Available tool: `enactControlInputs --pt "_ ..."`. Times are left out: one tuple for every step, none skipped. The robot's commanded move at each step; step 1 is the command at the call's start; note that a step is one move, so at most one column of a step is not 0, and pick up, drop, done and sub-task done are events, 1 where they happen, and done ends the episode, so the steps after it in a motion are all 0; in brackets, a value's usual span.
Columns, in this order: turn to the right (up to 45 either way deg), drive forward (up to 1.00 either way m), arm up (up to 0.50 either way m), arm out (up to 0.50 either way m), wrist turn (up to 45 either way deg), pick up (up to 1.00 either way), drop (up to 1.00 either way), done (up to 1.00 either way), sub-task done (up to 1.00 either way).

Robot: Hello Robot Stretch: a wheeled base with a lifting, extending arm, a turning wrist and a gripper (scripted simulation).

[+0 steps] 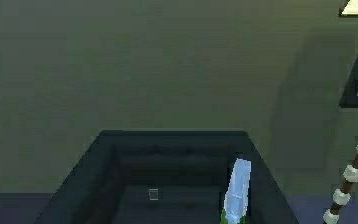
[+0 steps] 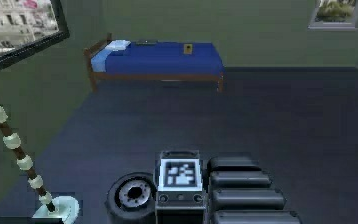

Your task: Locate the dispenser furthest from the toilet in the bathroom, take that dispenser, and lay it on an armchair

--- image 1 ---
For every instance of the cream lamp shade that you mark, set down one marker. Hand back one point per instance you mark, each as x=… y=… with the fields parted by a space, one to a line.
x=357 y=8

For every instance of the black framed wall picture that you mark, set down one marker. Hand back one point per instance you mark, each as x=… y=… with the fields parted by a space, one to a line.
x=357 y=80

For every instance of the pale blue dispenser bottle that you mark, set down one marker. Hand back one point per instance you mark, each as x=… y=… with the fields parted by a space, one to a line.
x=237 y=193

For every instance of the dark blue armchair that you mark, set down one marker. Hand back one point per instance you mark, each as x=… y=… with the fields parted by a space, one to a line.
x=173 y=166

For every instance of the brown floor lamp pole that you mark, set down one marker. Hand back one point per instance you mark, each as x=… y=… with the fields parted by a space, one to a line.
x=348 y=180

